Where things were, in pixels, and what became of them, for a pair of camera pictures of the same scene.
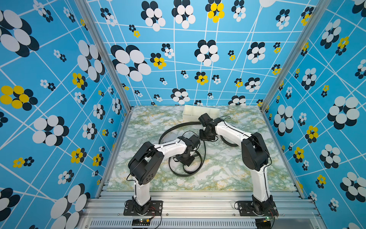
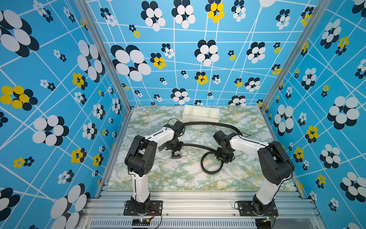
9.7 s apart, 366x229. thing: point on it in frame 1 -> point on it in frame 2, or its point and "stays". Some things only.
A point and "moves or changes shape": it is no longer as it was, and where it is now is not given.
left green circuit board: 140,222 stays
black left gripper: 187,163 -> 178,148
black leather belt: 204,153 moves or changes shape
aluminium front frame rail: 201,210 stays
